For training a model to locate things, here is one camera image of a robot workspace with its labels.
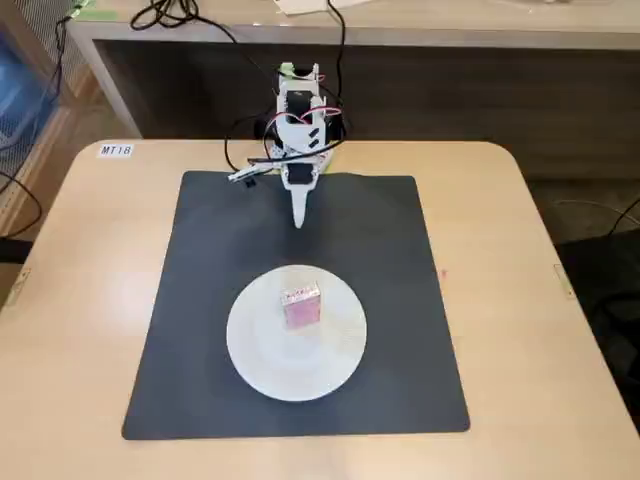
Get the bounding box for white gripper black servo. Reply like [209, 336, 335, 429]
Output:
[278, 159, 322, 230]

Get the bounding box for small pink carton box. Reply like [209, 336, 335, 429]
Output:
[278, 280, 323, 332]

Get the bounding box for white round dish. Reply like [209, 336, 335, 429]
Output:
[225, 263, 370, 404]

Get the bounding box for dark grey mat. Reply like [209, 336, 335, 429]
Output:
[121, 169, 472, 442]

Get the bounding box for white MT18 label sticker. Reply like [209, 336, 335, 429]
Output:
[97, 142, 135, 160]

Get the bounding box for beige and grey desk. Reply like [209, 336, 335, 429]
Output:
[64, 0, 640, 141]

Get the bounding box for wooden shelf with mesh panel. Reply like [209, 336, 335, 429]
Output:
[0, 0, 109, 241]

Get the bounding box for metal table edge latch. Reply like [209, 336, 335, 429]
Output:
[553, 263, 575, 300]
[5, 267, 32, 307]

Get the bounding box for green tape piece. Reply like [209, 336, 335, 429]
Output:
[73, 0, 120, 22]

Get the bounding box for black furniture foot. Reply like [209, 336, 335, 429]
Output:
[0, 236, 32, 265]

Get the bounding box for blue plastic bin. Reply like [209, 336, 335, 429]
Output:
[0, 24, 59, 146]

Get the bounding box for black office chair base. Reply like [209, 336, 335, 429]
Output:
[587, 287, 640, 351]

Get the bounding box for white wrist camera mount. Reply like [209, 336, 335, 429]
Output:
[227, 167, 279, 189]

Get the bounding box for red and white wires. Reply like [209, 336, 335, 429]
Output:
[287, 74, 342, 126]

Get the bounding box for black power cable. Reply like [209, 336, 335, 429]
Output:
[325, 0, 347, 96]

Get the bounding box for black cable bundle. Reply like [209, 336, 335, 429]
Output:
[129, 0, 282, 92]

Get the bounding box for black floor cable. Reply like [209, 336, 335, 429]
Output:
[0, 169, 44, 239]

